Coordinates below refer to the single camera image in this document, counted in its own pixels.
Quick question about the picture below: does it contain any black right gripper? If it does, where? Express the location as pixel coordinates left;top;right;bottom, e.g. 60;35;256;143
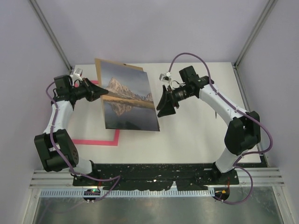
157;84;194;118

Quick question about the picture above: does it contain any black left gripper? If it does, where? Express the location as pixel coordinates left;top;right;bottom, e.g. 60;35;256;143
69;78;108;102

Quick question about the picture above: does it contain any mountain landscape photo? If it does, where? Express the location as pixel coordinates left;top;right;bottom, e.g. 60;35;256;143
95;58;160;132

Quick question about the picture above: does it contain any pink picture frame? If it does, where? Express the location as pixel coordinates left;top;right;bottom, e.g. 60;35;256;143
71;79;121;147

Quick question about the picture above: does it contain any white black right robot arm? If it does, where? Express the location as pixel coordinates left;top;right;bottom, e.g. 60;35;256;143
157;66;261;184

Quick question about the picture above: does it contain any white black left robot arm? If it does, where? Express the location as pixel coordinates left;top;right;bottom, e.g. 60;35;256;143
34;75;108;186

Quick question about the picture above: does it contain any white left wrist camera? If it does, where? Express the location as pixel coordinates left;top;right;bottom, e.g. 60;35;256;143
70;68;83;81

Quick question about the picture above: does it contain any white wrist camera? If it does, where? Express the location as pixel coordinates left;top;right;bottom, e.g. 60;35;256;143
159;71;173;90
70;68;83;81

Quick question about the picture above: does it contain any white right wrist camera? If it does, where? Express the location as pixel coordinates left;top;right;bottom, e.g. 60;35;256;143
159;71;173;90

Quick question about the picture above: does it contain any left aluminium corner post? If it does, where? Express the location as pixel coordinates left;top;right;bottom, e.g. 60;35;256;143
28;0;73;74

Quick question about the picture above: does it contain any aluminium corner post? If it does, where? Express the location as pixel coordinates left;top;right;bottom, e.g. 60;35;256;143
28;0;73;74
232;0;278;70

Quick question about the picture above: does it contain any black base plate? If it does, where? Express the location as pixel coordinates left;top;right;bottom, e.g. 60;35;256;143
73;163;239;191

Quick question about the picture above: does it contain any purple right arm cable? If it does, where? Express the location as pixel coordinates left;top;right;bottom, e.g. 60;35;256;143
168;53;274;205

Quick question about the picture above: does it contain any aluminium front rail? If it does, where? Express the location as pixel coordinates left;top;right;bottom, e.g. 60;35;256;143
29;168;285;189

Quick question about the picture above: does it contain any white slotted cable duct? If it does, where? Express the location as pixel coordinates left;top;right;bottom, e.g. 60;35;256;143
40;188;214;198

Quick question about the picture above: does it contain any right aluminium corner post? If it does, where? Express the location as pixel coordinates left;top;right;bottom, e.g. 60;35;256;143
232;0;278;70

